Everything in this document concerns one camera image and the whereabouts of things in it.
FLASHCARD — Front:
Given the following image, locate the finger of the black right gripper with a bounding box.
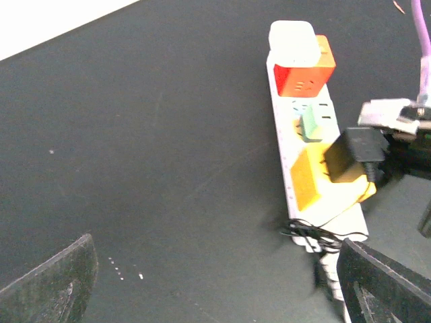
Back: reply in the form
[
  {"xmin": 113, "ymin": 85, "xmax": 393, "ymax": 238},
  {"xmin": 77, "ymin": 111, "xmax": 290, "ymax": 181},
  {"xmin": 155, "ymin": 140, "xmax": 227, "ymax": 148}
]
[{"xmin": 418, "ymin": 201, "xmax": 431, "ymax": 238}]

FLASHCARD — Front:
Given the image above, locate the red cube socket adapter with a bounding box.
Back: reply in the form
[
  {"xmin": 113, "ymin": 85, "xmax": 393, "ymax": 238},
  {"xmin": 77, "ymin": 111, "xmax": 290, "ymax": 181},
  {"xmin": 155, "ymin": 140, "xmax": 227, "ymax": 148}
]
[{"xmin": 273, "ymin": 34, "xmax": 336, "ymax": 98}]

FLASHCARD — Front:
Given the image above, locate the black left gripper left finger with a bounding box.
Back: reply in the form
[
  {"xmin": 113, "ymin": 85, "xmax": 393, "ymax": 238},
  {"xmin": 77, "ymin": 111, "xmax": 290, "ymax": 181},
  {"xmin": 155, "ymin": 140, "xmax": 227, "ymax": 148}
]
[{"xmin": 1, "ymin": 234, "xmax": 98, "ymax": 322}]

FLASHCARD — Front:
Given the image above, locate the white power strip cord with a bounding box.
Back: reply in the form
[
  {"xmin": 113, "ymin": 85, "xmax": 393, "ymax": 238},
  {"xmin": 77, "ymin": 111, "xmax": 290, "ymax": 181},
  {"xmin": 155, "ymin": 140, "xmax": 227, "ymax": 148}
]
[{"xmin": 318, "ymin": 250, "xmax": 350, "ymax": 323}]

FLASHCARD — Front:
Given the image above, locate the black power adapter plug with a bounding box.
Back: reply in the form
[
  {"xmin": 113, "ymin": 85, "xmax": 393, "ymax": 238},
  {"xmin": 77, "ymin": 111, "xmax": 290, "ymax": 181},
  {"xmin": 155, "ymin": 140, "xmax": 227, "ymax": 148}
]
[{"xmin": 324, "ymin": 127, "xmax": 385, "ymax": 183}]

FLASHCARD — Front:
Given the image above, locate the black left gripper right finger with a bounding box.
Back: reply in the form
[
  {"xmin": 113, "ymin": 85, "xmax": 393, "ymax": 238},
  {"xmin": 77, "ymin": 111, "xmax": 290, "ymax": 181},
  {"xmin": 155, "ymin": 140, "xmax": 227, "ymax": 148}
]
[{"xmin": 337, "ymin": 239, "xmax": 430, "ymax": 322}]

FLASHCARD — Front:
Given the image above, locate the green plug adapter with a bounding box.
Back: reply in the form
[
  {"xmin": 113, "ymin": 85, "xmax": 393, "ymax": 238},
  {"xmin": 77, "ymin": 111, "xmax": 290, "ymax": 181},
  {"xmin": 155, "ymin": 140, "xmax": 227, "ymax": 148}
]
[{"xmin": 300, "ymin": 105, "xmax": 323, "ymax": 143}]

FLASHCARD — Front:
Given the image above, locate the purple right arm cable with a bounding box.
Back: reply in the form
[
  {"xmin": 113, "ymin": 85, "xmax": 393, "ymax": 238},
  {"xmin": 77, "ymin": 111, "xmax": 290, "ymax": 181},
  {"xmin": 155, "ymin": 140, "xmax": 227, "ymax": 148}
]
[{"xmin": 410, "ymin": 0, "xmax": 431, "ymax": 108}]

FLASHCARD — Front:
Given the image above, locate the yellow cube socket adapter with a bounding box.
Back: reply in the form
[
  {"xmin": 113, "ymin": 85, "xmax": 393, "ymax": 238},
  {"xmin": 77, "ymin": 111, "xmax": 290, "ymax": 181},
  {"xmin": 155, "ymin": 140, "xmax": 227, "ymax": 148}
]
[{"xmin": 290, "ymin": 143, "xmax": 376, "ymax": 214}]

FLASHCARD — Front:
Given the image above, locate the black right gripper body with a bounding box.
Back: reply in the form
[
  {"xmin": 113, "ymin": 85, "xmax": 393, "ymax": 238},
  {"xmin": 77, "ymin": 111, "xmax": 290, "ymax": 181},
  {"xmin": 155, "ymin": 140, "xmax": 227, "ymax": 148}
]
[{"xmin": 378, "ymin": 107, "xmax": 431, "ymax": 178}]

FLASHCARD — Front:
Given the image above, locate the white power strip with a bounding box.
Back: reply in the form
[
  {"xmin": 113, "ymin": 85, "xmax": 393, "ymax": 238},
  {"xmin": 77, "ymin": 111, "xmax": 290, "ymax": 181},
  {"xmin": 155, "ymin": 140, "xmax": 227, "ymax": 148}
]
[{"xmin": 266, "ymin": 52, "xmax": 368, "ymax": 242}]

